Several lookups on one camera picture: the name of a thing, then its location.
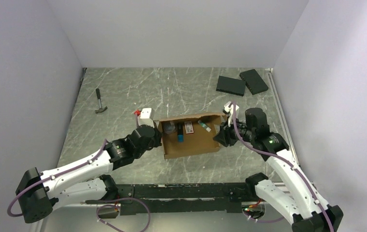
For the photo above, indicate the red staples box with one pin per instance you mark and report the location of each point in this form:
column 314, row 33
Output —
column 189, row 129

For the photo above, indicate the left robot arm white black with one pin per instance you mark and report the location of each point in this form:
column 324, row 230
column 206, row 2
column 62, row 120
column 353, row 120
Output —
column 40, row 193

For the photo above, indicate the green white glue stick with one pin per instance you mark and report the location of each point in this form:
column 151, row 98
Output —
column 204, row 125

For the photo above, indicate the small black hammer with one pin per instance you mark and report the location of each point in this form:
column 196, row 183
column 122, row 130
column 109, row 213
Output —
column 101, row 109

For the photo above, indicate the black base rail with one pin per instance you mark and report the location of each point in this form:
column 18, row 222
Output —
column 177, row 198

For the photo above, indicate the blue capped marker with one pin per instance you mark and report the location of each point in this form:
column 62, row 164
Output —
column 180, row 130

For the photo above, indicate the black foam block near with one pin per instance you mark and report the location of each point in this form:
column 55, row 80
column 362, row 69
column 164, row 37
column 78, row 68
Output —
column 231, row 86

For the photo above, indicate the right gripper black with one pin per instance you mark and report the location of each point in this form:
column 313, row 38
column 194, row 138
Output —
column 225, row 137

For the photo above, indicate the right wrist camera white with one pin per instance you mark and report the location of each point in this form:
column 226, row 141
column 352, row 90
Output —
column 231, row 110

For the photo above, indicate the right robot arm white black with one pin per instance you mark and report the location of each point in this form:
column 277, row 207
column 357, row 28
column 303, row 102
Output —
column 304, row 208

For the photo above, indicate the black foam block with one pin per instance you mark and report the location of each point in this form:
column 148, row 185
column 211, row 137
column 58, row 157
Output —
column 231, row 86
column 253, row 81

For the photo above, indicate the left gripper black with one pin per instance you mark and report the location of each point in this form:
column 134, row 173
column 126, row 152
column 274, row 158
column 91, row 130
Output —
column 158, row 137

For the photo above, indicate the black foam block far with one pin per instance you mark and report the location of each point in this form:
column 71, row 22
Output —
column 253, row 81

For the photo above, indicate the brown cardboard box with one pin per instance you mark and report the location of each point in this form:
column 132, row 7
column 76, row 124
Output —
column 200, row 142

